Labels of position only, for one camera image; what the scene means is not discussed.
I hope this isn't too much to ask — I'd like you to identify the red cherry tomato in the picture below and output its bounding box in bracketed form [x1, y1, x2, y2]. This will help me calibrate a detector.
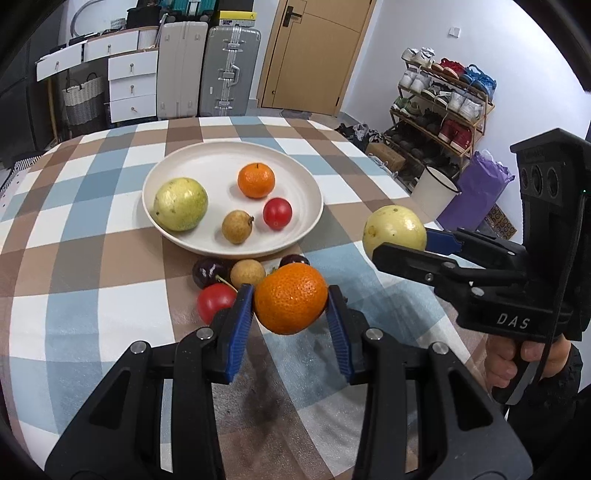
[263, 198, 293, 231]
[197, 283, 238, 325]

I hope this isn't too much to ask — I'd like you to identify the orange mandarin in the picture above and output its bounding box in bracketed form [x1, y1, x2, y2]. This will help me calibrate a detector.
[253, 263, 329, 335]
[238, 163, 276, 199]

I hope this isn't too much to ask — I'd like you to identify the dark cherry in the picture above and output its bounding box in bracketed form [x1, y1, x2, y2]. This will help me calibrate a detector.
[191, 257, 229, 289]
[279, 254, 310, 268]

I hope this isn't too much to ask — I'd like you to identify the brown longan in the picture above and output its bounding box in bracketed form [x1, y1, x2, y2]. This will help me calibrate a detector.
[230, 259, 266, 289]
[221, 210, 254, 245]

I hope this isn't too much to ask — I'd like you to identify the right hand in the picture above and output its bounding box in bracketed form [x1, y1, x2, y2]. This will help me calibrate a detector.
[484, 333, 574, 389]

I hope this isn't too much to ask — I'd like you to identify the white enamel bucket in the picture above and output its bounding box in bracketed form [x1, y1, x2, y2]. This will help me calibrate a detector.
[411, 166, 461, 220]

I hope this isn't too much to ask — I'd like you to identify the purple bag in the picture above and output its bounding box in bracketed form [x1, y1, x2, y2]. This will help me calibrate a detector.
[437, 150, 515, 231]

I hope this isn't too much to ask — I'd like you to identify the cream round plate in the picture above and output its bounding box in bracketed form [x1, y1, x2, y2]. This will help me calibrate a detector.
[141, 141, 324, 259]

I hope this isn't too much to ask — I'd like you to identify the wooden shoe rack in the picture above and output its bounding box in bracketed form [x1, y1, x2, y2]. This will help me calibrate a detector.
[385, 47, 497, 180]

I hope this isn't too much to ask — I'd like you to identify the checkered tablecloth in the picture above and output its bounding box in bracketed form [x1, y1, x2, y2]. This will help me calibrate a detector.
[1, 117, 485, 479]

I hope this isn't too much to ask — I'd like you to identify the wooden door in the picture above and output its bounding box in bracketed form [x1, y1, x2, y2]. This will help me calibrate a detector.
[257, 0, 376, 116]

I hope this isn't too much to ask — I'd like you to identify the silver aluminium suitcase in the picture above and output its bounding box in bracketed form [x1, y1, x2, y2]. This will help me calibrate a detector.
[198, 26, 260, 117]

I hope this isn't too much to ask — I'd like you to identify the woven laundry basket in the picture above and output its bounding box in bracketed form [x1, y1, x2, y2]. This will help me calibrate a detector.
[62, 72, 105, 127]

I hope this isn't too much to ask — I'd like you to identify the beige suitcase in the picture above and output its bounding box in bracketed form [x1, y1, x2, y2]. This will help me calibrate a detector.
[156, 21, 208, 119]

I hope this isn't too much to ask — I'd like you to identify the white drawer cabinet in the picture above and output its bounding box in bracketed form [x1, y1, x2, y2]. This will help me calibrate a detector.
[36, 26, 158, 123]

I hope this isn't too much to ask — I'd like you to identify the teal suitcase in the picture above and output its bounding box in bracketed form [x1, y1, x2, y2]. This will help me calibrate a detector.
[158, 0, 217, 23]

